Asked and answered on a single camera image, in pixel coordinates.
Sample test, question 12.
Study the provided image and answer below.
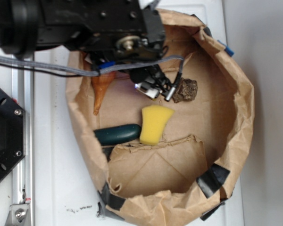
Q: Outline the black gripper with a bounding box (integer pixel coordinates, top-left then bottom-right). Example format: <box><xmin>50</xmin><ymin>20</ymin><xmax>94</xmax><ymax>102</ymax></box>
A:
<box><xmin>85</xmin><ymin>7</ymin><xmax>166</xmax><ymax>69</ymax></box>

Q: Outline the orange conch shell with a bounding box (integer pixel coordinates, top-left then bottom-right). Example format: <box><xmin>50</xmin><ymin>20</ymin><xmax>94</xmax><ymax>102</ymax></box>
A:
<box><xmin>83</xmin><ymin>52</ymin><xmax>117</xmax><ymax>116</ymax></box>

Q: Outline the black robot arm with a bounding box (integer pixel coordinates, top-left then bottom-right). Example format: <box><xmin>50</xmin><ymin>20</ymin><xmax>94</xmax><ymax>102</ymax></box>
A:
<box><xmin>0</xmin><ymin>0</ymin><xmax>166</xmax><ymax>74</ymax></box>

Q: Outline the brown rock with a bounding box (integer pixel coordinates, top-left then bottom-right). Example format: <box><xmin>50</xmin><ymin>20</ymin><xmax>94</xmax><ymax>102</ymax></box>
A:
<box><xmin>172</xmin><ymin>78</ymin><xmax>198</xmax><ymax>103</ymax></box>

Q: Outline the yellow sponge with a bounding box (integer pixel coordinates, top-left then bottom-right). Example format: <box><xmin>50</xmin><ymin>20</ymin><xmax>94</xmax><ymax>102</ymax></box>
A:
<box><xmin>140</xmin><ymin>105</ymin><xmax>175</xmax><ymax>145</ymax></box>

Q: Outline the dark green oblong object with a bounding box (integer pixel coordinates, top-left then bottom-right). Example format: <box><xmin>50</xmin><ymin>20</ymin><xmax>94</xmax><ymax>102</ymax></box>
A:
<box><xmin>94</xmin><ymin>124</ymin><xmax>142</xmax><ymax>146</ymax></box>

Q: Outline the brown paper bag bin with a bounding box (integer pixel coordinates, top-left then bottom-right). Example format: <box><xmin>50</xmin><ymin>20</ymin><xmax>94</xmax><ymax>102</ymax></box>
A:
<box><xmin>66</xmin><ymin>9</ymin><xmax>255</xmax><ymax>226</ymax></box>

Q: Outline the grey braided cable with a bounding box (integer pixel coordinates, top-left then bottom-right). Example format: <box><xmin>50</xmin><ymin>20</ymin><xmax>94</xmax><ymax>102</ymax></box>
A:
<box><xmin>0</xmin><ymin>53</ymin><xmax>185</xmax><ymax>82</ymax></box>

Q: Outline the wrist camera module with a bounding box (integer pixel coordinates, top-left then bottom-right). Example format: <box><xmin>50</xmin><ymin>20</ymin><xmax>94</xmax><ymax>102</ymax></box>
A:
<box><xmin>129</xmin><ymin>65</ymin><xmax>182</xmax><ymax>101</ymax></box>

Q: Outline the aluminium extrusion rail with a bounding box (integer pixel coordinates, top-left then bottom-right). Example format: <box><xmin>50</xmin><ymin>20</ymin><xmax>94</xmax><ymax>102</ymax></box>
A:
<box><xmin>6</xmin><ymin>67</ymin><xmax>35</xmax><ymax>226</ymax></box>

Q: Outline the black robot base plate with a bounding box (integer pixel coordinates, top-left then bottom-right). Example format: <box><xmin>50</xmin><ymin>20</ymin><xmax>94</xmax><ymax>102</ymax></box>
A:
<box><xmin>0</xmin><ymin>88</ymin><xmax>25</xmax><ymax>182</ymax></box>

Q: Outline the metal corner bracket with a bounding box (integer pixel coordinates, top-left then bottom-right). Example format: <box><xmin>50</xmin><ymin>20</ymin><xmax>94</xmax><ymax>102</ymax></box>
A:
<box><xmin>4</xmin><ymin>203</ymin><xmax>31</xmax><ymax>226</ymax></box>

